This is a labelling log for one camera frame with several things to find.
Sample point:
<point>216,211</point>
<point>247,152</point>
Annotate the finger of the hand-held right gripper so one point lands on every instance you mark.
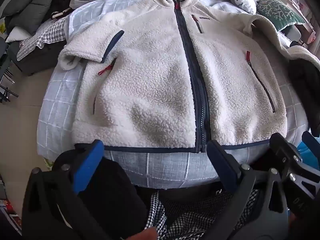
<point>311,141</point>
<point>285,152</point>

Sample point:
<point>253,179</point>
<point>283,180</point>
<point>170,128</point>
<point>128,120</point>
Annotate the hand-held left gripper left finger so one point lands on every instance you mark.
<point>87,162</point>

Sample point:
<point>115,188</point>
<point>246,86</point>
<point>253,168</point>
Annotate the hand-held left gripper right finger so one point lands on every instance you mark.
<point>222,165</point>

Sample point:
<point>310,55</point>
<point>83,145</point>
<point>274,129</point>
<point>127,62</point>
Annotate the cream fleece zip jacket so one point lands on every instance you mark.
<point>155,80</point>

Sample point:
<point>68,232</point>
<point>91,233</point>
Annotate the blue plastic bag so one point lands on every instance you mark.
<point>303,150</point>

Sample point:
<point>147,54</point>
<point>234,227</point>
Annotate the person's checkered pants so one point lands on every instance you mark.
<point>200,215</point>

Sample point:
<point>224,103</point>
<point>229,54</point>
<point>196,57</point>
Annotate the dark cloth pile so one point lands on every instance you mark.
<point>305,85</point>

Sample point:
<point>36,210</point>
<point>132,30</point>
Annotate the light blue grid duvet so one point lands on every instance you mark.
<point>162,167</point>

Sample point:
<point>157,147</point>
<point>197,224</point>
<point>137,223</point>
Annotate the dark bed base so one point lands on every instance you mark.
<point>37,60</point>

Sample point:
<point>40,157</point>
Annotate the black metal chair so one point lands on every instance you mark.
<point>6,80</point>

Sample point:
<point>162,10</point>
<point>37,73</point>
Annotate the grey checkered bed sheet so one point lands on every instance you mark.
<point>47,36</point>

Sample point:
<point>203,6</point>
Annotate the green patterned cushion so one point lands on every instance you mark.
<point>277,12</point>

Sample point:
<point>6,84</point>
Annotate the white bookshelf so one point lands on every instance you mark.
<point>297,0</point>

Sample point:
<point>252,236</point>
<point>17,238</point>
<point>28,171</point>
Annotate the white cloth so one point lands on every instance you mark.
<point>17,33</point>

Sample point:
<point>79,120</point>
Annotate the grey puffer jacket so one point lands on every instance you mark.
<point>27,2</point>

